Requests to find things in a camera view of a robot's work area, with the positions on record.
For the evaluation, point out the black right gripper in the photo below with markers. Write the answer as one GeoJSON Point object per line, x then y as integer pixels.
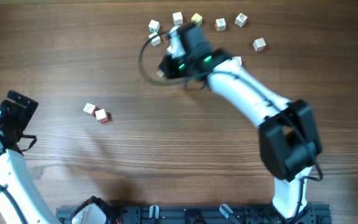
{"type": "Point", "coordinates": [171, 70]}

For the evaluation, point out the white block red W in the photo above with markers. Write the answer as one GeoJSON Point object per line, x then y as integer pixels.
{"type": "Point", "coordinates": [101, 116]}

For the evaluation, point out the white block blue P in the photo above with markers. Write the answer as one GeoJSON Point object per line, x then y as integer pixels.
{"type": "Point", "coordinates": [177, 18]}

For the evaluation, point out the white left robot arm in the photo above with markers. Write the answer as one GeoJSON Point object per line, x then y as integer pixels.
{"type": "Point", "coordinates": [20, 201]}

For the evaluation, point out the white block green Z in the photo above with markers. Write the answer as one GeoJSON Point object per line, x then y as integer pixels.
{"type": "Point", "coordinates": [154, 39]}

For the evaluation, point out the white block blue X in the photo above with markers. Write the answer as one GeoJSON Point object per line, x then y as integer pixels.
{"type": "Point", "coordinates": [170, 50]}

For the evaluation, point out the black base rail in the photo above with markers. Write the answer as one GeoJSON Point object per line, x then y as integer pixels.
{"type": "Point", "coordinates": [251, 213]}

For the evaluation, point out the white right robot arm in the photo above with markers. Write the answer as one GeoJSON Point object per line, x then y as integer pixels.
{"type": "Point", "coordinates": [288, 137]}

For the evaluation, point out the white block red side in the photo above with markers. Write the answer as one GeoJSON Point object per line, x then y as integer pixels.
{"type": "Point", "coordinates": [220, 24]}

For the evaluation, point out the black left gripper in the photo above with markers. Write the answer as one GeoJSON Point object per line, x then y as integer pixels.
{"type": "Point", "coordinates": [25, 114]}

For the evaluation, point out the white block Z red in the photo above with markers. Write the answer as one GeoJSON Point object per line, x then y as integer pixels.
{"type": "Point", "coordinates": [237, 60]}

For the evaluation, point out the white block paw print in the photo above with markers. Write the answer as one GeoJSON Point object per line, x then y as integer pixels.
{"type": "Point", "coordinates": [90, 109]}

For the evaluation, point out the white block letter K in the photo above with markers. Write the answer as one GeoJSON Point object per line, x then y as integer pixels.
{"type": "Point", "coordinates": [241, 20]}

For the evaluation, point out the white block letter E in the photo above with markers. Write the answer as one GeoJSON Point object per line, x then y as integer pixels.
{"type": "Point", "coordinates": [259, 45]}

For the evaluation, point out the white block teal A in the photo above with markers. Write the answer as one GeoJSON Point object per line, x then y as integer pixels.
{"type": "Point", "coordinates": [154, 26]}

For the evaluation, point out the white block numeral one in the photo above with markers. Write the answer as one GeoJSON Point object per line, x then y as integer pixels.
{"type": "Point", "coordinates": [160, 73]}

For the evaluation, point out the yellow topped block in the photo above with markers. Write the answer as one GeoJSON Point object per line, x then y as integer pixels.
{"type": "Point", "coordinates": [197, 19]}

